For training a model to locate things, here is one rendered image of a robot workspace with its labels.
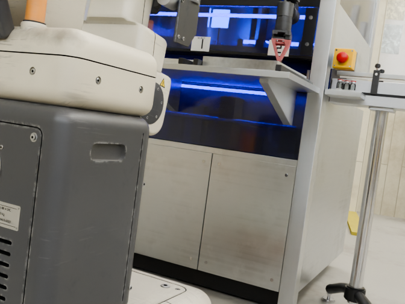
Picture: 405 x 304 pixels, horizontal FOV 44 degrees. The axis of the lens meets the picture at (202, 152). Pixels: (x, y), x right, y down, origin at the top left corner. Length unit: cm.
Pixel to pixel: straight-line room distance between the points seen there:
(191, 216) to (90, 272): 124
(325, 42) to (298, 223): 68
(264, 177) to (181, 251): 49
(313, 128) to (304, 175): 18
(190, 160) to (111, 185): 122
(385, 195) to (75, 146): 494
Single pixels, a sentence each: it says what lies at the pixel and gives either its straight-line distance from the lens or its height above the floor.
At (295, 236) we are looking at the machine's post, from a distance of 196.
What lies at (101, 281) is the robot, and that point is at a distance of 94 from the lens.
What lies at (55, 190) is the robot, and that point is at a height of 56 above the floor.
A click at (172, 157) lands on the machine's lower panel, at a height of 53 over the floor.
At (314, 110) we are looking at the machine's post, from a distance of 193.
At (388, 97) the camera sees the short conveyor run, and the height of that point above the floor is 88.
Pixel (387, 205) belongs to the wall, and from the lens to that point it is 560.
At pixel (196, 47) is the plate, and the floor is 100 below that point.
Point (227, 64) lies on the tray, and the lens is 165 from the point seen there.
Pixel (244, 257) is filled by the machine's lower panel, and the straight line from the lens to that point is 204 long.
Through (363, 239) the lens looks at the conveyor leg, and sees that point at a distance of 206.
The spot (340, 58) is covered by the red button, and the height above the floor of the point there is 99.
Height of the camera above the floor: 69
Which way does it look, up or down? 3 degrees down
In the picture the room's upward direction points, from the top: 8 degrees clockwise
